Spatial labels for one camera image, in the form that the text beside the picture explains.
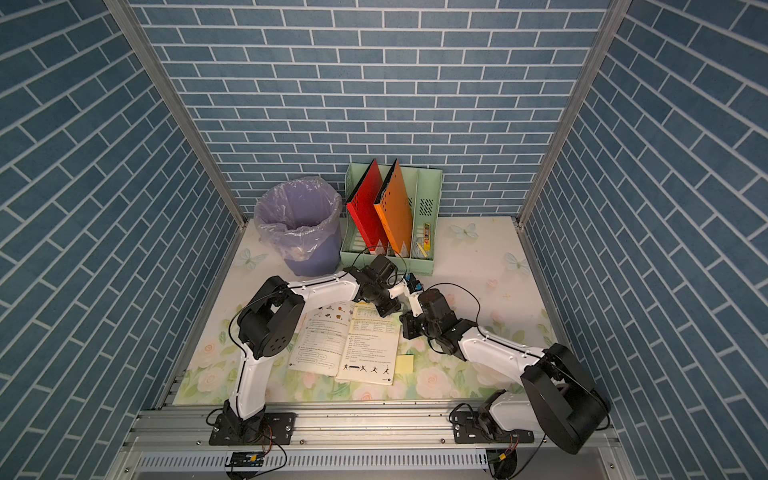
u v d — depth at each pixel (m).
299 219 1.04
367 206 0.85
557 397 0.42
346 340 0.88
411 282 0.86
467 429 0.73
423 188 1.05
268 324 0.53
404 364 0.83
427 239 1.15
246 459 0.72
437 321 0.67
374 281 0.77
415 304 0.78
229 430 0.63
